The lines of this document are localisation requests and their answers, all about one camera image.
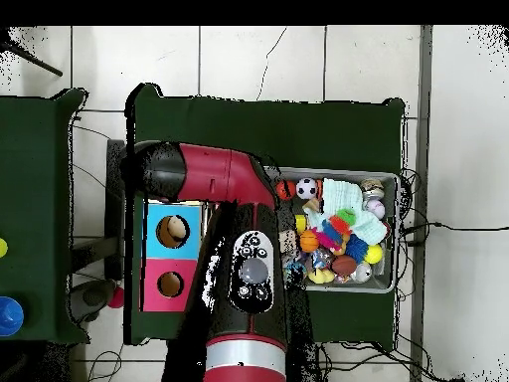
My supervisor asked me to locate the black power cable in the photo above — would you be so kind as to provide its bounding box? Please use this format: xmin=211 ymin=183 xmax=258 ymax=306
xmin=401 ymin=221 xmax=509 ymax=233

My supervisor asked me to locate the black rod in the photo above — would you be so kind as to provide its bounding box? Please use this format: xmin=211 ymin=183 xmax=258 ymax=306
xmin=0 ymin=39 xmax=64 ymax=78

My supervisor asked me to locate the small baseball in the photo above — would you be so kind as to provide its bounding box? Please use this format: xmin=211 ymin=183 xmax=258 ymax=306
xmin=364 ymin=198 xmax=386 ymax=221

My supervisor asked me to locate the plain orange ball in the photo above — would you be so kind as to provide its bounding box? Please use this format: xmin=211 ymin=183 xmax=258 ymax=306
xmin=275 ymin=179 xmax=297 ymax=201

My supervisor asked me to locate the clear mesh bin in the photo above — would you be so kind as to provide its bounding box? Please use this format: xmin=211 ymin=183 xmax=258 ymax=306
xmin=263 ymin=166 xmax=400 ymax=294

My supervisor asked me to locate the mint green knitted cloth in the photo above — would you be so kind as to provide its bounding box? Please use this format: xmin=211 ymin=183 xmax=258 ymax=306
xmin=303 ymin=177 xmax=389 ymax=247

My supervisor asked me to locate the wooden box with three holes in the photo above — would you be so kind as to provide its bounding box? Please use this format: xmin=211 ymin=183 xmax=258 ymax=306
xmin=139 ymin=200 xmax=205 ymax=312

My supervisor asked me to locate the black metal frame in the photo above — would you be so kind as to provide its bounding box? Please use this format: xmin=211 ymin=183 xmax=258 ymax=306
xmin=103 ymin=138 xmax=127 ymax=282

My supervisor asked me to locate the small soccer ball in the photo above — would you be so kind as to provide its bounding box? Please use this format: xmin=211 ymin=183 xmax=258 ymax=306
xmin=295 ymin=177 xmax=318 ymax=200

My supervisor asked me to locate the small orange basketball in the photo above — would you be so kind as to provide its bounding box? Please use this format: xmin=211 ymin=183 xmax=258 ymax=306
xmin=298 ymin=229 xmax=320 ymax=254

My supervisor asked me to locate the brown toy football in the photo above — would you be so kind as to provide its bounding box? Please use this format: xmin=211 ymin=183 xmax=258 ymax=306
xmin=330 ymin=255 xmax=358 ymax=278

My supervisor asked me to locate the long multicoloured spiky caterpillar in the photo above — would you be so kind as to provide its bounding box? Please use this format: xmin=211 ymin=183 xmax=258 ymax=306
xmin=311 ymin=209 xmax=357 ymax=256

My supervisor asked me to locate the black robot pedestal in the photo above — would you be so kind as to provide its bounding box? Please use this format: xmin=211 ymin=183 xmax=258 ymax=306
xmin=285 ymin=341 xmax=321 ymax=382

